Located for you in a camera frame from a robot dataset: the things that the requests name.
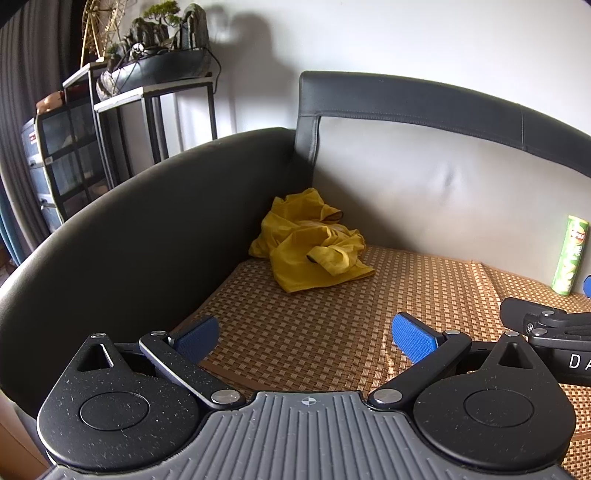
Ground tall metal side table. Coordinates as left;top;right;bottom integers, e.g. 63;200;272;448
62;61;116;190

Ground black and grey leather sofa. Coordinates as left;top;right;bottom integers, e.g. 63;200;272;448
0;71;591;418

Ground golden wheel ornament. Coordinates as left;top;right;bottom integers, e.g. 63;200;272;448
80;0;129;64

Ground white-top metal side table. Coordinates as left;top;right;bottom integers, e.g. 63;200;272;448
93;71;219;186

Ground plastic drawer cabinet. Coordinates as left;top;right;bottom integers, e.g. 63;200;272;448
21;96;114;232

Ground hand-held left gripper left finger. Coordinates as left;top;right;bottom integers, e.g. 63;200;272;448
74;315;246;411

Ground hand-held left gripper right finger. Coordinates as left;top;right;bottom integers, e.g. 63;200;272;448
368;312;539;411

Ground green chip can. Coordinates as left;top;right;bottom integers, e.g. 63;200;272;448
551;215;590;296

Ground grey curtain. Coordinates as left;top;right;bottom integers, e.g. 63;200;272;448
0;0;90;266

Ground yellow t-shirt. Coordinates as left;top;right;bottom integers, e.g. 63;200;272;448
248;188;376;294

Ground orange item on cabinet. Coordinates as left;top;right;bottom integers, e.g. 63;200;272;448
35;91;66;114

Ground rockery bonsai planter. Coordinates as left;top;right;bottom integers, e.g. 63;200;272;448
96;0;214;101

